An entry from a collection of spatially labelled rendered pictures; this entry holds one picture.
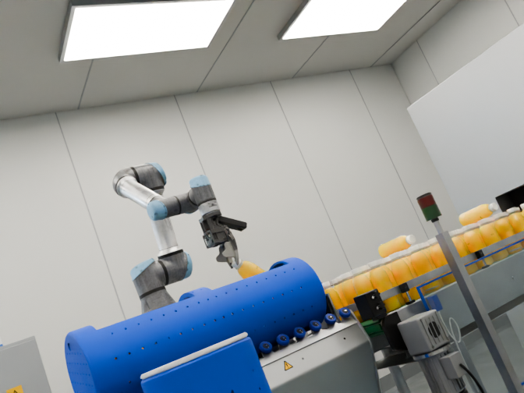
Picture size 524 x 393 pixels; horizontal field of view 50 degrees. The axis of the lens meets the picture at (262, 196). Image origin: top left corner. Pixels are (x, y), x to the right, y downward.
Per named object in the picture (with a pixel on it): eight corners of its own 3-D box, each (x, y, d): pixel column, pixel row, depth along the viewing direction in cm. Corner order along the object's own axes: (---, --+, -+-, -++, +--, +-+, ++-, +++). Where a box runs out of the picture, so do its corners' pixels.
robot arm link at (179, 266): (157, 288, 248) (122, 170, 250) (187, 277, 257) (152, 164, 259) (168, 286, 239) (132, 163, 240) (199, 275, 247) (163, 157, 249)
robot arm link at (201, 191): (201, 180, 219) (210, 171, 213) (211, 206, 217) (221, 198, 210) (183, 184, 215) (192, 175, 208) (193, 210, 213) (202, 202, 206)
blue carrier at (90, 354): (80, 421, 179) (56, 334, 181) (292, 329, 229) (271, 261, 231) (107, 431, 155) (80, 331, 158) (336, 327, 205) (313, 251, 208)
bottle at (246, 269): (270, 302, 211) (230, 274, 206) (272, 288, 217) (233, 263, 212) (281, 291, 207) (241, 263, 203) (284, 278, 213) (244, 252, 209)
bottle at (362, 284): (369, 321, 212) (349, 274, 216) (366, 320, 219) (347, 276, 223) (386, 313, 212) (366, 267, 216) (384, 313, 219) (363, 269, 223)
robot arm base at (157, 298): (143, 323, 241) (134, 301, 243) (175, 309, 246) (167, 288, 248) (144, 318, 227) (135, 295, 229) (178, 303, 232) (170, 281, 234)
